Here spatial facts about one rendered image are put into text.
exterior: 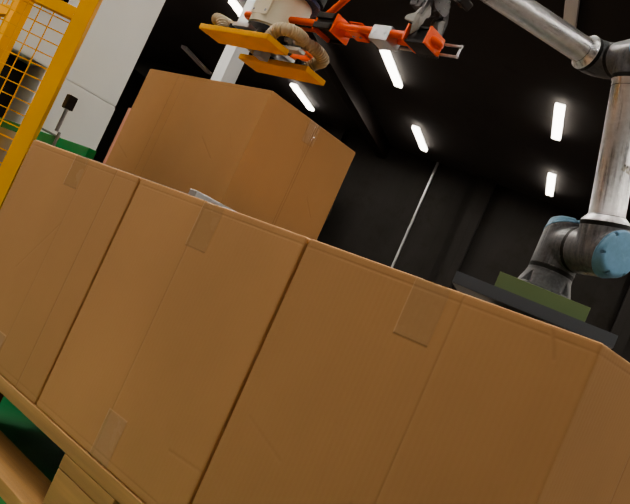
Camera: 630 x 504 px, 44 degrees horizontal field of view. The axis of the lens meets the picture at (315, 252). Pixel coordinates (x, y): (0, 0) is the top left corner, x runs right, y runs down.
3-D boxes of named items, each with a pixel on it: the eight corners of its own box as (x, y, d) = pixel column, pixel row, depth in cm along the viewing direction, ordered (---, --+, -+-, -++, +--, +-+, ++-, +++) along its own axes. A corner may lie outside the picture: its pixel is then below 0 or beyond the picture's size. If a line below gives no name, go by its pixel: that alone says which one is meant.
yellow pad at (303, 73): (237, 57, 261) (243, 44, 261) (256, 72, 269) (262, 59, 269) (305, 71, 238) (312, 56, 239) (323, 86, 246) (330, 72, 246)
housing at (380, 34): (366, 37, 216) (373, 23, 216) (379, 49, 221) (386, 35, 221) (385, 39, 211) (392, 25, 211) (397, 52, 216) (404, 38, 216)
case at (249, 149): (96, 181, 244) (149, 68, 246) (187, 225, 273) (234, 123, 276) (210, 226, 203) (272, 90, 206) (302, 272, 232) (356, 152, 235)
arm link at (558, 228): (552, 277, 265) (572, 231, 267) (587, 283, 249) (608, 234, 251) (520, 258, 259) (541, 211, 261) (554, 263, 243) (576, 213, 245)
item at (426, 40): (400, 39, 206) (408, 22, 207) (413, 53, 212) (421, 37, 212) (424, 42, 201) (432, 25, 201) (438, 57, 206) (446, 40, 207)
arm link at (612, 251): (595, 277, 250) (636, 48, 249) (637, 283, 234) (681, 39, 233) (558, 270, 244) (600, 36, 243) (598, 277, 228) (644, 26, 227)
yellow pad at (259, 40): (197, 27, 247) (204, 13, 247) (219, 44, 255) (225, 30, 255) (265, 39, 224) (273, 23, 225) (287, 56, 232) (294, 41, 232)
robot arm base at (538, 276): (510, 290, 266) (522, 264, 267) (564, 312, 261) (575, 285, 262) (513, 281, 247) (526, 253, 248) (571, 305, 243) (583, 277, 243)
